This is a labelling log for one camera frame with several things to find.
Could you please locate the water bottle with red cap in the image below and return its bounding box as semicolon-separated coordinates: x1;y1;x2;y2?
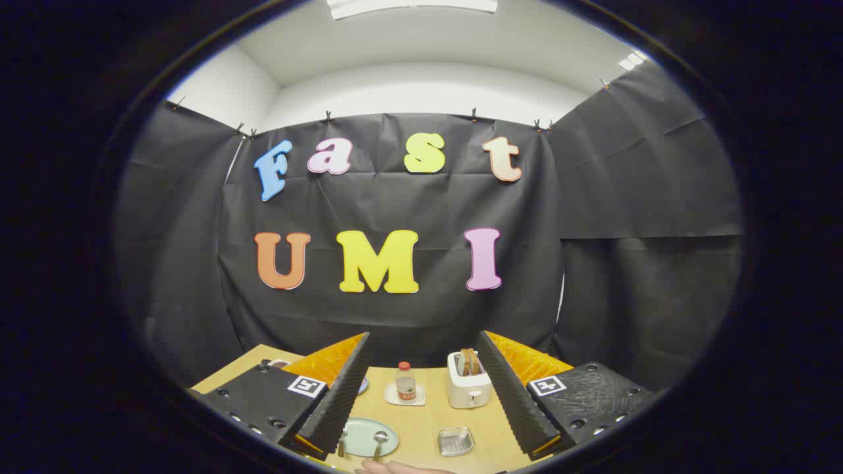
395;361;417;402

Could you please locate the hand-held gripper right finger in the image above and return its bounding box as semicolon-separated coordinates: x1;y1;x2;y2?
477;330;661;461

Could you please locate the silver foil tray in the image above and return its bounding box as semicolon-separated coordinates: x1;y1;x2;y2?
438;427;475;458

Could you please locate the light green plate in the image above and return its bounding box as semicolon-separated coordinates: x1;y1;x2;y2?
339;417;400;458

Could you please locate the white toaster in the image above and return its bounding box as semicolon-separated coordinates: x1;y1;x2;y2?
447;351;493;409

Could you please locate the ceiling light panel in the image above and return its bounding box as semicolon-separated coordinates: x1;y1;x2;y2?
327;0;499;20

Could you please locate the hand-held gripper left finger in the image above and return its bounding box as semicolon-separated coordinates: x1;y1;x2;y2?
190;332;371;461

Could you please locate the white square coaster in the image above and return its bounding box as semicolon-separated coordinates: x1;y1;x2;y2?
384;384;426;407

